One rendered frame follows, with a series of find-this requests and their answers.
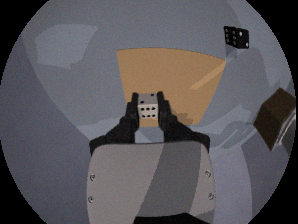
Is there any white die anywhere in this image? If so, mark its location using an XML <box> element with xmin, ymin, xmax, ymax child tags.
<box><xmin>137</xmin><ymin>93</ymin><xmax>158</xmax><ymax>119</ymax></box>

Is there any black die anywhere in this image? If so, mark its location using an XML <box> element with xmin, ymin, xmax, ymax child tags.
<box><xmin>224</xmin><ymin>26</ymin><xmax>249</xmax><ymax>49</ymax></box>

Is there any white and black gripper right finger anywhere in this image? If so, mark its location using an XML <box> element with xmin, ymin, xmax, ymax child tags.
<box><xmin>157</xmin><ymin>91</ymin><xmax>210</xmax><ymax>153</ymax></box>

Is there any tan flat mat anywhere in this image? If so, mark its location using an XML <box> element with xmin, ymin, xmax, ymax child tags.
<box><xmin>116</xmin><ymin>47</ymin><xmax>226</xmax><ymax>125</ymax></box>

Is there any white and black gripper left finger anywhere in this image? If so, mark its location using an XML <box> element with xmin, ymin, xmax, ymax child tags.
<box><xmin>89</xmin><ymin>92</ymin><xmax>140</xmax><ymax>157</ymax></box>

